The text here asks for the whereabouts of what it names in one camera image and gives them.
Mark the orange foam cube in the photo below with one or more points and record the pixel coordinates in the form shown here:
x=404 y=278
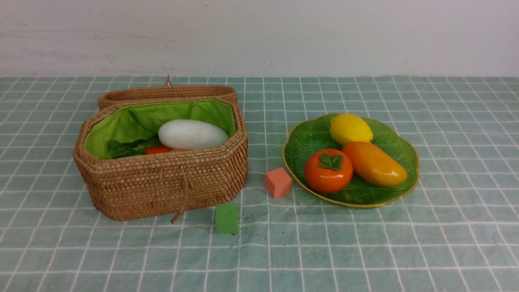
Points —
x=278 y=183

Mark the woven wicker basket green lining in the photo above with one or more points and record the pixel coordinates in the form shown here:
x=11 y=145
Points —
x=131 y=188

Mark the orange persimmon with green leaves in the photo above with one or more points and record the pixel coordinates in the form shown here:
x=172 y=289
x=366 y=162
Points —
x=328 y=171

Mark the green foam cube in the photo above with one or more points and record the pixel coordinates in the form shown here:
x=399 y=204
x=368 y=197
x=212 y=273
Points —
x=227 y=219

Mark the green checkered tablecloth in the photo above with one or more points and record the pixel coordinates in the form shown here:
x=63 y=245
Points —
x=457 y=232

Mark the yellow lemon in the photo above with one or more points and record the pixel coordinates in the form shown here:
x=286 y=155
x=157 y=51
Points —
x=345 y=128

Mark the green glass leaf plate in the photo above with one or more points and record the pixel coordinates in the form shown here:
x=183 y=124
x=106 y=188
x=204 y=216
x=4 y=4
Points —
x=311 y=136

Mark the orange yellow mango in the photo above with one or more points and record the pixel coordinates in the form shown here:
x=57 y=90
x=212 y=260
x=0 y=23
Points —
x=374 y=165

